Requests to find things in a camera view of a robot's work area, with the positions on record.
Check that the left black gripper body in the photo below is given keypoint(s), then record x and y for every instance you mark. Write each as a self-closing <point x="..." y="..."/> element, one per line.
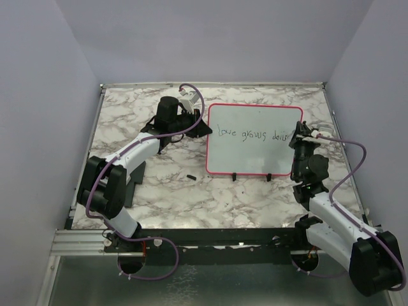
<point x="183" y="120"/>

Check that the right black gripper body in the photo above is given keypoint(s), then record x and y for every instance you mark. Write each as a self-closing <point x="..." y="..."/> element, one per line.
<point x="303" y="150"/>

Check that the red framed whiteboard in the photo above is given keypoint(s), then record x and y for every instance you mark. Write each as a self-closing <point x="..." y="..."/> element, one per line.
<point x="251" y="139"/>

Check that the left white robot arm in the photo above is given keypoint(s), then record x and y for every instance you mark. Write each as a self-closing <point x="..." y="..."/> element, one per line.
<point x="103" y="189"/>

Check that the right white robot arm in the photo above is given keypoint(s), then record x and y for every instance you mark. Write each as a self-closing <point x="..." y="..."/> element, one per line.
<point x="371" y="257"/>

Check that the black foam pad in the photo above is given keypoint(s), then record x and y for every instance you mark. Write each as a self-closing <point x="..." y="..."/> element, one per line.
<point x="136" y="178"/>

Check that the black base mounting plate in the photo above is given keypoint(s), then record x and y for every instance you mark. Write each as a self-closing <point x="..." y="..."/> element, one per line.
<point x="165" y="247"/>

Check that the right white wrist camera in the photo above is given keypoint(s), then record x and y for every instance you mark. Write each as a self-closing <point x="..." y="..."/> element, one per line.
<point x="319" y="135"/>

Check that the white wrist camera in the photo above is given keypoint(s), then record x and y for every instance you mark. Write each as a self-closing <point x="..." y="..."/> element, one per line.
<point x="319" y="135"/>
<point x="188" y="99"/>

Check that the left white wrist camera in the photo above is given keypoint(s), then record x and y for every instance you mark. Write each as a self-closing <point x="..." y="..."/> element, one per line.
<point x="188" y="99"/>

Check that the aluminium table frame rail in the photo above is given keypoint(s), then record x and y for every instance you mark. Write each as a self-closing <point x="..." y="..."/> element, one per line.
<point x="80" y="242"/>

